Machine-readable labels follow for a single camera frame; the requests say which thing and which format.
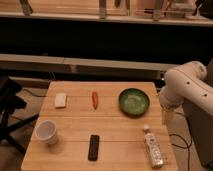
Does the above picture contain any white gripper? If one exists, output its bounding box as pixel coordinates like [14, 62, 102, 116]
[159, 89, 182, 125]

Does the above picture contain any green ceramic bowl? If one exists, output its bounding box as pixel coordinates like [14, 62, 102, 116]
[118, 88, 150, 117]

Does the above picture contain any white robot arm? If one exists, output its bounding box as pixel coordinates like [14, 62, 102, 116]
[159, 61, 213, 125]

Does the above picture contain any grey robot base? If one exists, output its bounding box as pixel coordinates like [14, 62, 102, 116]
[182, 59, 213, 168]

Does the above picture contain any clear plastic bottle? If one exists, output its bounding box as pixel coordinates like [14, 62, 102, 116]
[143, 125, 164, 169]

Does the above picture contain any red chili pepper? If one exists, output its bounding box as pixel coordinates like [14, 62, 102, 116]
[92, 92, 98, 110]

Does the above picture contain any black remote control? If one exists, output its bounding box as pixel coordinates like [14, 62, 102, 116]
[88, 135, 100, 161]

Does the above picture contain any white sponge block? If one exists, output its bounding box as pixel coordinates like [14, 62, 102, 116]
[54, 93, 67, 108]

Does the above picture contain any white paper cup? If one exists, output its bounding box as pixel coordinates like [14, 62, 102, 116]
[35, 120, 58, 145]

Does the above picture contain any black chair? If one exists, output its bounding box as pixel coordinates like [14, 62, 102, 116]
[0, 76, 39, 154]

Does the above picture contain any black cable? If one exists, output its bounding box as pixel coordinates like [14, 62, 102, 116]
[168, 111, 194, 171]

